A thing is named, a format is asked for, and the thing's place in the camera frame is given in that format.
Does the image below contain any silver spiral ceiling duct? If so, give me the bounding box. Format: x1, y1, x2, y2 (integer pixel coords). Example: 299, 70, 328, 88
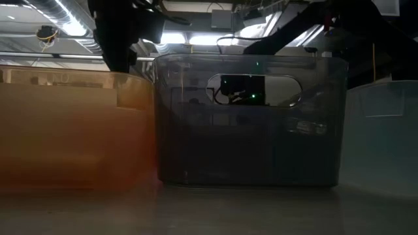
27, 0, 105, 55

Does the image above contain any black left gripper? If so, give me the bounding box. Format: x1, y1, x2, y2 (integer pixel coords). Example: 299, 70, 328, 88
93, 28, 140, 74

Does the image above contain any ceiling light panel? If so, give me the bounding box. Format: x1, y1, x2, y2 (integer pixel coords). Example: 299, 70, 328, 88
159, 31, 187, 45
188, 33, 234, 46

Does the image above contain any grey ceiling junction box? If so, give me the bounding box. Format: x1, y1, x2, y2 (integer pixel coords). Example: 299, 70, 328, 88
210, 9, 233, 29

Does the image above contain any long ceiling light bar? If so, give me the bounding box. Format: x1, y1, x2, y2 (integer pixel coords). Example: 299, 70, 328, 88
0, 51, 156, 62

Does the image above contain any clear plastic bin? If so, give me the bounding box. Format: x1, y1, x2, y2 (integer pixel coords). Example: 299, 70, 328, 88
338, 80, 418, 196

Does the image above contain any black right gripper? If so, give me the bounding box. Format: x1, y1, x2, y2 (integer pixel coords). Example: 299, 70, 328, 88
219, 74, 266, 106

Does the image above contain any orange translucent plastic bin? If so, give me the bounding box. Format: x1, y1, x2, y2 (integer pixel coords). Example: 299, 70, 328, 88
0, 64, 157, 192

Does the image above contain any smoke grey plastic bin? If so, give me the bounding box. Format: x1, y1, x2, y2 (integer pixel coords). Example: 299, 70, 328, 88
152, 54, 349, 189

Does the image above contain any black yellow cable reel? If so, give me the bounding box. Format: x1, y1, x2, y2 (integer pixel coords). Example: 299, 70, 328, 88
35, 25, 59, 44

